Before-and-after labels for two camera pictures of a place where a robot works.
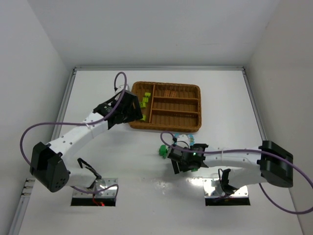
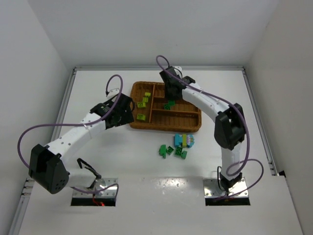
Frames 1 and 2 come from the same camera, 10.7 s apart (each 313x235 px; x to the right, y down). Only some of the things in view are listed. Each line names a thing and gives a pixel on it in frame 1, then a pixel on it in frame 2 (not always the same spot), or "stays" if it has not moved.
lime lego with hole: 144,118 stays
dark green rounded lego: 163,151 stays
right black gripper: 175,158 -> 171,92
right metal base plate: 212,188 stays
